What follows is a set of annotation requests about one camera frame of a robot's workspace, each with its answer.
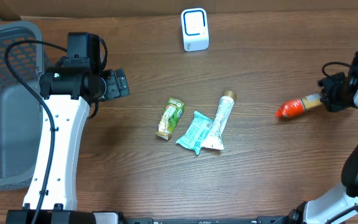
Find orange spaghetti packet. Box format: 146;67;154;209
275;93;323;118

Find green tea carton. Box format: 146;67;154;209
156;98;185;141

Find teal snack packet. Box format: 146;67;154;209
176;111;213;156

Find white tube gold cap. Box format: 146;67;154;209
201;90;237;151

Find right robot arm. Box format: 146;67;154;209
277;51;358;223

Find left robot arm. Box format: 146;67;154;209
4;32;129;224

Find white barcode scanner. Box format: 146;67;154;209
181;7;209;52

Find grey plastic shopping basket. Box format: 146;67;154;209
0;21;50;190

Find cardboard back panel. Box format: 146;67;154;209
0;0;358;20

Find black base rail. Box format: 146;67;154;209
91;211;291;224

